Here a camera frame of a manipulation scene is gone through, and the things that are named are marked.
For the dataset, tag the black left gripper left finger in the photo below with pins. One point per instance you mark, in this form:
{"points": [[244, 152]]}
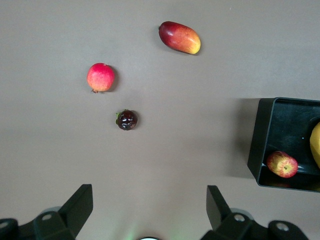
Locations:
{"points": [[75, 210]]}

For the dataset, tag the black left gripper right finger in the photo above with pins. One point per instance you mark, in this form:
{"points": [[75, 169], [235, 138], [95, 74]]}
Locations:
{"points": [[220, 210]]}

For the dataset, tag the red yellow apple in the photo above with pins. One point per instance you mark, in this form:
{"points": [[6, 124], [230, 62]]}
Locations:
{"points": [[282, 164]]}

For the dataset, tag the black plastic box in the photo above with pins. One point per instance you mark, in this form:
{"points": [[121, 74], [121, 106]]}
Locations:
{"points": [[282, 125]]}

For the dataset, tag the yellow banana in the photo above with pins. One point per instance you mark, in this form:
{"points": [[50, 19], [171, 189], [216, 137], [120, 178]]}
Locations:
{"points": [[316, 145]]}

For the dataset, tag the brown table cloth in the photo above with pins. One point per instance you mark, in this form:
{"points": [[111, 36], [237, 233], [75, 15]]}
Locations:
{"points": [[50, 150]]}

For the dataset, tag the dark purple plum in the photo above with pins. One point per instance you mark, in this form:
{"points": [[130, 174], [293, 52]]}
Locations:
{"points": [[128, 120]]}

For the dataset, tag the red yellow mango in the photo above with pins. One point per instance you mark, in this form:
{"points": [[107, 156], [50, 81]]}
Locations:
{"points": [[180, 37]]}

